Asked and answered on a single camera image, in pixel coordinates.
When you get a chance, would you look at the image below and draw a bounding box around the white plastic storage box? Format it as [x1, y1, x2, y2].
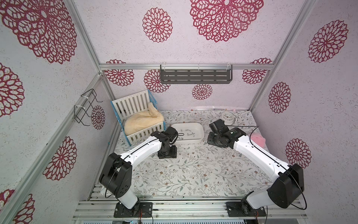
[171, 123, 204, 144]

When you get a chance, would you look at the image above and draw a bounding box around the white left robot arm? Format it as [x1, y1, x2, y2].
[99, 127, 179, 210]

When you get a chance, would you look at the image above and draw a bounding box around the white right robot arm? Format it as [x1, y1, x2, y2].
[208, 119, 304, 215]

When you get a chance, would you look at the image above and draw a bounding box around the white alarm clock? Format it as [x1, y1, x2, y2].
[221, 112, 236, 126]

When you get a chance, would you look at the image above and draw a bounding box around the beige plush cloth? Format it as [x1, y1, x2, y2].
[124, 102, 164, 135]

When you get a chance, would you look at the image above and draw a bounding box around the white slatted blue basket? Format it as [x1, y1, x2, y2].
[111, 90, 166, 146]

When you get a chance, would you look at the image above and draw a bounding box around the dark grey wall shelf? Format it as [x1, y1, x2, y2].
[159, 65, 233, 85]

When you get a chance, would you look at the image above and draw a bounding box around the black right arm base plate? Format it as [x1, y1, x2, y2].
[226, 197, 267, 218]

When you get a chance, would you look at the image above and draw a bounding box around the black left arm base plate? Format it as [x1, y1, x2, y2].
[114, 201, 153, 218]

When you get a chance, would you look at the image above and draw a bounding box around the black wire wall rack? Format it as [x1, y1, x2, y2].
[73, 88, 103, 127]

